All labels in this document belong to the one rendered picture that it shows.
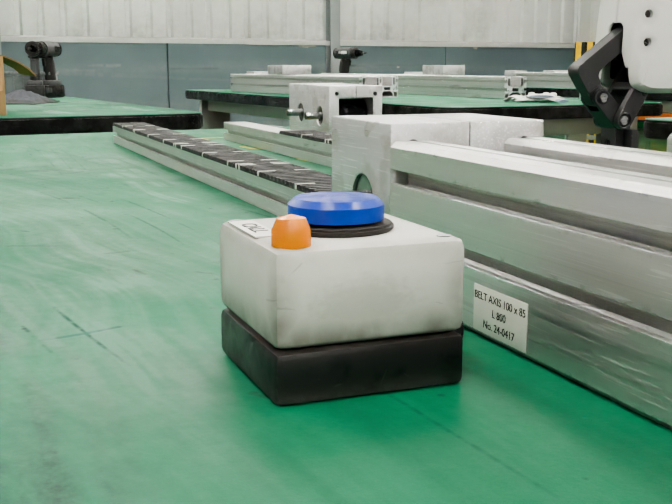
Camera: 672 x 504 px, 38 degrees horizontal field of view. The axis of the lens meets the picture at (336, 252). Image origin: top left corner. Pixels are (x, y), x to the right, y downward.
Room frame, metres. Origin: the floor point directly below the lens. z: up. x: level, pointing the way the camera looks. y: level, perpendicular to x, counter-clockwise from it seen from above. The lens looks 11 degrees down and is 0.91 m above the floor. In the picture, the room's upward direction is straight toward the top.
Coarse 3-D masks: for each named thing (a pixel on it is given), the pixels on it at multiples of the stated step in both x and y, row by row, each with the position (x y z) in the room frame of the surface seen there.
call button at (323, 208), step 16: (320, 192) 0.41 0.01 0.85; (336, 192) 0.41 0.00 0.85; (352, 192) 0.41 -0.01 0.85; (288, 208) 0.39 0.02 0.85; (304, 208) 0.38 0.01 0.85; (320, 208) 0.38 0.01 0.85; (336, 208) 0.38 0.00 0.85; (352, 208) 0.38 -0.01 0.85; (368, 208) 0.38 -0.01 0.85; (320, 224) 0.38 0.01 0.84; (336, 224) 0.38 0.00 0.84; (352, 224) 0.38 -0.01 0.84
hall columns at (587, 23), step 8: (584, 0) 8.60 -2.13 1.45; (592, 0) 8.64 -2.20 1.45; (600, 0) 8.56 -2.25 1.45; (584, 8) 8.61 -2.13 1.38; (592, 8) 8.64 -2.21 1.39; (584, 16) 8.61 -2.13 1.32; (592, 16) 8.63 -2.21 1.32; (584, 24) 8.61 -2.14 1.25; (592, 24) 8.63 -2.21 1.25; (584, 32) 8.61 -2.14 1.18; (592, 32) 8.63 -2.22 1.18; (584, 40) 8.61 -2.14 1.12; (592, 40) 8.63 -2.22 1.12; (576, 48) 8.58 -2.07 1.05; (584, 48) 8.49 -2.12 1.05; (576, 56) 8.57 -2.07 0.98; (592, 136) 8.36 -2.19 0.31
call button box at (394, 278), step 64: (256, 256) 0.37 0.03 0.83; (320, 256) 0.35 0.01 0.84; (384, 256) 0.36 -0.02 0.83; (448, 256) 0.37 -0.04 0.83; (256, 320) 0.37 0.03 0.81; (320, 320) 0.35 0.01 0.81; (384, 320) 0.36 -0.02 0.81; (448, 320) 0.37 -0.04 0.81; (256, 384) 0.37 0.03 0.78; (320, 384) 0.35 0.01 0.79; (384, 384) 0.36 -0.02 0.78
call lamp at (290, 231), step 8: (280, 216) 0.36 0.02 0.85; (288, 216) 0.36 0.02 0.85; (296, 216) 0.36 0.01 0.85; (280, 224) 0.36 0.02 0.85; (288, 224) 0.35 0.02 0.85; (296, 224) 0.35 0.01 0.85; (304, 224) 0.36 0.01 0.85; (272, 232) 0.36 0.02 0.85; (280, 232) 0.35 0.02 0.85; (288, 232) 0.35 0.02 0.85; (296, 232) 0.35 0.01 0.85; (304, 232) 0.36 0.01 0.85; (272, 240) 0.36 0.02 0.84; (280, 240) 0.35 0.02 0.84; (288, 240) 0.35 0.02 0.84; (296, 240) 0.35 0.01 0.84; (304, 240) 0.36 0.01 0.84; (280, 248) 0.35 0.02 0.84; (288, 248) 0.35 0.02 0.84; (296, 248) 0.35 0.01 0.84
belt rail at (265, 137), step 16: (224, 128) 1.70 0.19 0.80; (240, 128) 1.60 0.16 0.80; (256, 128) 1.52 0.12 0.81; (272, 128) 1.52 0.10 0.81; (256, 144) 1.52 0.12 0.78; (272, 144) 1.45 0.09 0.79; (288, 144) 1.40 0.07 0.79; (304, 144) 1.32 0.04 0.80; (320, 144) 1.26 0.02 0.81; (320, 160) 1.26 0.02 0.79
